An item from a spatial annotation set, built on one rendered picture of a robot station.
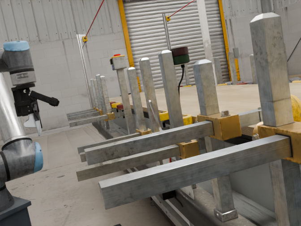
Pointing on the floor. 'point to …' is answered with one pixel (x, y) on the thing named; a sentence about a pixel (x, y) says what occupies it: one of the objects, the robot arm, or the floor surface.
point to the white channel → (205, 33)
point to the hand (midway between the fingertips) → (41, 133)
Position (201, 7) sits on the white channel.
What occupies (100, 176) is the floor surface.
